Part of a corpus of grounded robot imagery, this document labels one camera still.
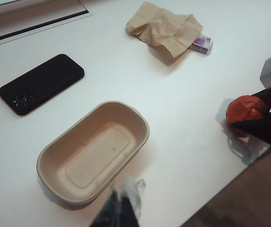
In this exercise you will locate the wrinkled orange fruit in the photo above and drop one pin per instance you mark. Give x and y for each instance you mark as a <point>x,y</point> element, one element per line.
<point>242,111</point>

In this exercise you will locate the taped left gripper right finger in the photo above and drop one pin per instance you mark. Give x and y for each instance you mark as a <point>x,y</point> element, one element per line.
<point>130,203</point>

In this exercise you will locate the small purple white packet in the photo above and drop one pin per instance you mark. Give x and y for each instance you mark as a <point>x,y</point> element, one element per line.
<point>203,45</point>

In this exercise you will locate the black smartphone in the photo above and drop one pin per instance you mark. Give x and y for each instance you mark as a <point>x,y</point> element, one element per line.
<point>43,82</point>

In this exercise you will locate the crumpled brown paper napkin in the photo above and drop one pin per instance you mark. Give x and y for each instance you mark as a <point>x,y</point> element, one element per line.
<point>164,30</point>

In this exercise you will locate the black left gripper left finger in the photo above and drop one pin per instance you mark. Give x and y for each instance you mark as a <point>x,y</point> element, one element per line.
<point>110,210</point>

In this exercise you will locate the beige paper pulp lunchbox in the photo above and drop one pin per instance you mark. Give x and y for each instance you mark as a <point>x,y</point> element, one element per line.
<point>97,153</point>

